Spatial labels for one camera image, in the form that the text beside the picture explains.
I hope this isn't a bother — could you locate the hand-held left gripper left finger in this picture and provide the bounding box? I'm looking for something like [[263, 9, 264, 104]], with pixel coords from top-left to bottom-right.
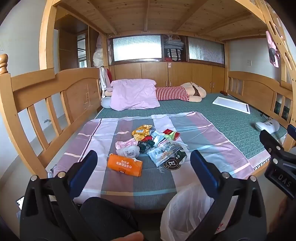
[[20, 150, 100, 241]]

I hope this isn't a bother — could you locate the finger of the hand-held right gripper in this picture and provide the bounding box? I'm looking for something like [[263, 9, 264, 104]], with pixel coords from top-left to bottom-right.
[[259, 130, 285, 160], [287, 124, 296, 140]]

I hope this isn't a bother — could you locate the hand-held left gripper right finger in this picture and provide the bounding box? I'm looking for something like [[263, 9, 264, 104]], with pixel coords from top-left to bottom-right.
[[190, 149, 267, 241]]

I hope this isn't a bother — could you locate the orange tissue pack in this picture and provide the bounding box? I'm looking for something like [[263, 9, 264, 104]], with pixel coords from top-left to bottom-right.
[[107, 154, 143, 177]]

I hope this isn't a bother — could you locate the clear plastic bag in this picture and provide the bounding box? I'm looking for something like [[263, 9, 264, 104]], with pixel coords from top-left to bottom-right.
[[147, 140, 188, 167]]

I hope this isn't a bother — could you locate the white trash bag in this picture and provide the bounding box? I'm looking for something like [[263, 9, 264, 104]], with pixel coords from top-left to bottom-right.
[[160, 183, 222, 241]]

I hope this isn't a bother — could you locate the pink plastic bag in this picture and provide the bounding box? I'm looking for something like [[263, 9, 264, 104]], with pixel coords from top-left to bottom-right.
[[115, 139, 137, 150]]

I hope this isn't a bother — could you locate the red cigarette box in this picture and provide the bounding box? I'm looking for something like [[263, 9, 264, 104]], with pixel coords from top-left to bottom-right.
[[163, 129, 179, 141]]

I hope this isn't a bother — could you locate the black wrapper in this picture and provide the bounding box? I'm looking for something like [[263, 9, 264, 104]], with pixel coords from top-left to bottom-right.
[[137, 140, 154, 153]]

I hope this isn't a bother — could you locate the yellow snack bag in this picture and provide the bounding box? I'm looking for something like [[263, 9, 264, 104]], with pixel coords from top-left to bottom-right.
[[132, 124, 154, 142]]

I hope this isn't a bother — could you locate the person's left hand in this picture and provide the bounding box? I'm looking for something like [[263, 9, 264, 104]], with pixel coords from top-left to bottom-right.
[[110, 231, 144, 241]]

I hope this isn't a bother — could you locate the white handheld vacuum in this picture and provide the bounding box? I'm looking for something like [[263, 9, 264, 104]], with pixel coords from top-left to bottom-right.
[[254, 118, 280, 134]]

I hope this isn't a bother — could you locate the plaid pink grey bed sheet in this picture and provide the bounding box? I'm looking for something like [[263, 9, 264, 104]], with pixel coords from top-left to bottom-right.
[[46, 111, 253, 210]]

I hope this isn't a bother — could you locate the person's black trouser leg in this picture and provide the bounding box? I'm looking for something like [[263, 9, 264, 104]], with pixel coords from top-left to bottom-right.
[[79, 197, 141, 241]]

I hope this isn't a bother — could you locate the green woven bed mat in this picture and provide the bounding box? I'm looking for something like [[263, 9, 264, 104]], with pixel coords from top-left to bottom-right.
[[96, 93, 288, 160]]

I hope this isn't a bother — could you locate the white rectangular tray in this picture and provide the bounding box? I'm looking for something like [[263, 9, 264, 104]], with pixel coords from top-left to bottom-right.
[[212, 96, 251, 114]]

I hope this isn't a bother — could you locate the pale blue pillow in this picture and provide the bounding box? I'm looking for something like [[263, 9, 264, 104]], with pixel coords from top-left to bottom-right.
[[102, 96, 114, 109]]

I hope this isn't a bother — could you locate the pink hanging cloth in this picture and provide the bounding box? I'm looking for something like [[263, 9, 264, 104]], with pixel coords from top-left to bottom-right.
[[265, 31, 281, 67]]

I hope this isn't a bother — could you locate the plush toy with striped shirt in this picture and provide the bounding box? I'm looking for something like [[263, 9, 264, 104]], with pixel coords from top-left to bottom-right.
[[155, 82, 207, 102]]

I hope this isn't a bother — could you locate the pink pillow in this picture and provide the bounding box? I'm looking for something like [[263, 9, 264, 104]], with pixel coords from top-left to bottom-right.
[[110, 79, 160, 111]]

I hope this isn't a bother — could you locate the wooden bunk bed ladder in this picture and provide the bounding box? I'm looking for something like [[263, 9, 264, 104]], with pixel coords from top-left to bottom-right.
[[254, 0, 296, 98]]

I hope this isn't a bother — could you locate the grey white cloth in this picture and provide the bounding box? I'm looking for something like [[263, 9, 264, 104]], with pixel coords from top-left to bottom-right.
[[99, 67, 109, 90]]

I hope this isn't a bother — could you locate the red cloth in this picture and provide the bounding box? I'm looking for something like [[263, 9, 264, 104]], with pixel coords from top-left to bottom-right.
[[107, 69, 115, 87]]

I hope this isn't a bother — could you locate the narrow ribbed glass window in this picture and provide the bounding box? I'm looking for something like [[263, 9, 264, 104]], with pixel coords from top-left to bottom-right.
[[187, 37, 225, 66]]

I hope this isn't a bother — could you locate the white plastic sack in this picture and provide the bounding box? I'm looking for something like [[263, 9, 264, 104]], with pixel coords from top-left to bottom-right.
[[92, 46, 109, 68]]

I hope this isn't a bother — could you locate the wooden wardrobe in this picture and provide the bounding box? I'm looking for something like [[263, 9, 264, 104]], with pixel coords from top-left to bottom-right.
[[55, 21, 100, 68]]

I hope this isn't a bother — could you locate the stack of folded bags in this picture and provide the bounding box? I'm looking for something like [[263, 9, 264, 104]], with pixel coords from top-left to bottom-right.
[[163, 35, 185, 62]]

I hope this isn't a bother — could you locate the wide ribbed glass window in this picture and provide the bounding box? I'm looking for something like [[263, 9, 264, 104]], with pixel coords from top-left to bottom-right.
[[112, 36, 162, 62]]

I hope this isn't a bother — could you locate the wooden bunk bed frame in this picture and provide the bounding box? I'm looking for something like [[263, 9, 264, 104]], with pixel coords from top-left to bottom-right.
[[0, 0, 296, 214]]

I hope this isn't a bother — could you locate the wooden wall cabinet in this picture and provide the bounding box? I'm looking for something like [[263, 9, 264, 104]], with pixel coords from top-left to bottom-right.
[[109, 61, 226, 93]]

